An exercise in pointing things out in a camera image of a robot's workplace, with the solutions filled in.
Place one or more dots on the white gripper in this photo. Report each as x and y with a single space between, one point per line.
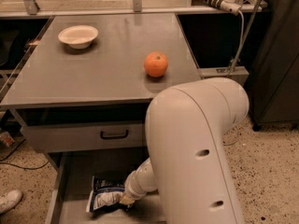
132 189

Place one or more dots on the blue chip bag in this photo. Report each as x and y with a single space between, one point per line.
106 193

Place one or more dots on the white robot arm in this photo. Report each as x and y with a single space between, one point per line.
184 127

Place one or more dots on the open grey middle drawer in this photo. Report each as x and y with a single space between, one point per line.
74 184

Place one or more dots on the grey top drawer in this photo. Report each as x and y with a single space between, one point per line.
76 128

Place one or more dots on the grey metal drawer cabinet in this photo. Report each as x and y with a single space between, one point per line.
108 72

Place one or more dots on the white sneaker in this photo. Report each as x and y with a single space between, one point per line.
10 200

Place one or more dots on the small red white package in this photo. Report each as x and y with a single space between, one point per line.
6 139

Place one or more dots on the orange fruit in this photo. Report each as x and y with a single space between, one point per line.
156 64

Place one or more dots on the white bowl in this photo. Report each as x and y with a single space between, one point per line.
79 36

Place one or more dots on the dark cabinet right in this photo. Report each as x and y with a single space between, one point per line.
273 82

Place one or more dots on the white power strip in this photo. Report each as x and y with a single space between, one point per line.
229 6

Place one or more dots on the black drawer handle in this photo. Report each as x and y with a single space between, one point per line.
112 136

